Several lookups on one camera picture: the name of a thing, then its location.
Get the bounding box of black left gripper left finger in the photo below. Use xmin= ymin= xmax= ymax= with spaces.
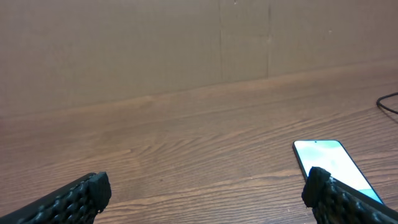
xmin=1 ymin=172 xmax=111 ymax=224

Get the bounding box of black USB charging cable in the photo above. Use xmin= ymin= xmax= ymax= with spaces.
xmin=376 ymin=91 xmax=398 ymax=115

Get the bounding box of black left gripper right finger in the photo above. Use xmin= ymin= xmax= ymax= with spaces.
xmin=302 ymin=167 xmax=397 ymax=224

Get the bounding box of Samsung Galaxy smartphone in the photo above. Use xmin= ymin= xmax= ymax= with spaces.
xmin=292 ymin=139 xmax=382 ymax=203

